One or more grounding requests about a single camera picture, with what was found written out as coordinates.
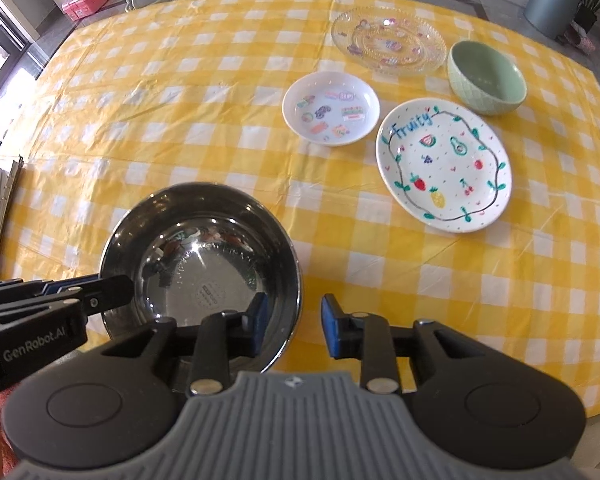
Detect green ceramic bowl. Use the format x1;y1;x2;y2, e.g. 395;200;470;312
447;40;527;116

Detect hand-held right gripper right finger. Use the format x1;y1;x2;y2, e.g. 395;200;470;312
320;294;487;395

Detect clear glass sticker plate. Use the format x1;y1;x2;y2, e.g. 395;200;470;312
331;8;447;78

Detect wooden folding rack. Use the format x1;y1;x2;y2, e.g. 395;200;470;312
0;155;27;283

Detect pink slippers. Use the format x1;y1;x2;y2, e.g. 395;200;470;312
566;24;597;52

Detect pink box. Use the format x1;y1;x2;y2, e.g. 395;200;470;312
61;0;112;22

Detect small white sticker plate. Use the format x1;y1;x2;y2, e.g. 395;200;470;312
282;72;381;147

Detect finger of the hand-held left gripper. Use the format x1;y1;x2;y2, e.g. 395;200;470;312
0;275;137;325
0;280;83;308

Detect yellow checked tablecloth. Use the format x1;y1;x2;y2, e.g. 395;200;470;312
0;0;600;423

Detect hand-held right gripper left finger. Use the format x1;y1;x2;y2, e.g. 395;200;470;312
101;292;269;396

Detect white fruit-print plate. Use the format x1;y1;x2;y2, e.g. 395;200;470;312
376;97;512;234

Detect stainless steel bowl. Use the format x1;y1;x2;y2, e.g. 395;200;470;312
99;182;301;376

